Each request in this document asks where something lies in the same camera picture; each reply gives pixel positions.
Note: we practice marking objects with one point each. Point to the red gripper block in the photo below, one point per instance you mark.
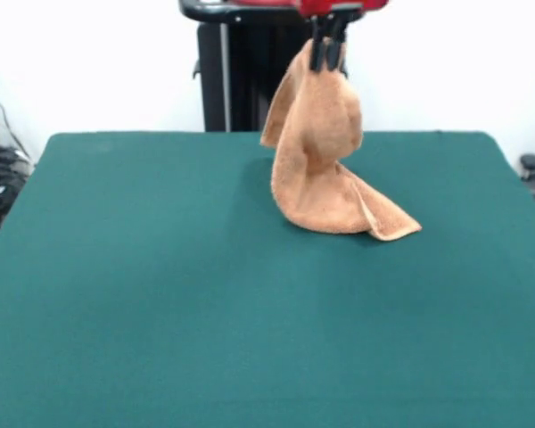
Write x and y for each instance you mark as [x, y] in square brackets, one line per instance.
[339, 5]

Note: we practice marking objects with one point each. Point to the orange terry towel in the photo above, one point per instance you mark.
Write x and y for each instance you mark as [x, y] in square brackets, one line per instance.
[321, 134]

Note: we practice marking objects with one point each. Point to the dark green table cloth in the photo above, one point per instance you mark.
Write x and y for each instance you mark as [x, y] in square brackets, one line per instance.
[116, 334]

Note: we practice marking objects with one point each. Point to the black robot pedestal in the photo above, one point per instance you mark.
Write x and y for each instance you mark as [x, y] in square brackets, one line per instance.
[245, 89]

